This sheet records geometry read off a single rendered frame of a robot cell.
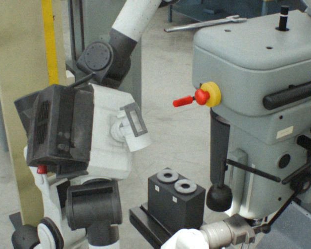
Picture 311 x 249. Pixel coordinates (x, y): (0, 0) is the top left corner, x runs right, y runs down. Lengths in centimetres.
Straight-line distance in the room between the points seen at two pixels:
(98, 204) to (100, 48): 43
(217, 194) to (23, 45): 178
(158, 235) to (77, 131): 81
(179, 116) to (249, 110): 369
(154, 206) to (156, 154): 216
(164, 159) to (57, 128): 288
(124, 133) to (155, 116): 348
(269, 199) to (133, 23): 64
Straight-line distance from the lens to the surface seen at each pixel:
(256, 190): 134
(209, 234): 145
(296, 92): 109
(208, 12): 756
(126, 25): 135
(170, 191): 186
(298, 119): 122
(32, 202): 326
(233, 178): 133
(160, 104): 498
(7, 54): 273
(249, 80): 105
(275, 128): 117
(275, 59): 105
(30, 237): 223
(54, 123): 123
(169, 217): 194
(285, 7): 121
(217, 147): 354
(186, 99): 122
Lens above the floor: 224
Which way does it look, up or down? 30 degrees down
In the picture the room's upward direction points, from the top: straight up
